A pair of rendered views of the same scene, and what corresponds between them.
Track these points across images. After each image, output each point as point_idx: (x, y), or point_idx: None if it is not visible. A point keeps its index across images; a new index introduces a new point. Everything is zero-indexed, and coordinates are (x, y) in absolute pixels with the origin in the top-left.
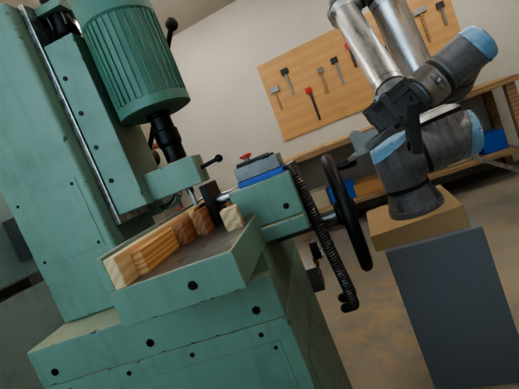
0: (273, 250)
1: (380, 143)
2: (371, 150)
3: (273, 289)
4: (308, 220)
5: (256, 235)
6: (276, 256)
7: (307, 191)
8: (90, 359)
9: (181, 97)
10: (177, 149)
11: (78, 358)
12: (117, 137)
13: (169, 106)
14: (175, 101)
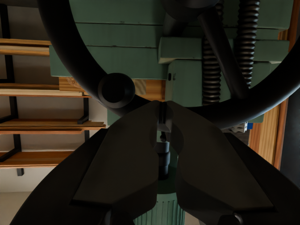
0: (229, 31)
1: (281, 177)
2: (232, 136)
3: (291, 11)
4: (264, 44)
5: (272, 67)
6: (231, 23)
7: (247, 82)
8: None
9: (171, 192)
10: (167, 147)
11: None
12: (177, 156)
13: (166, 182)
14: (172, 188)
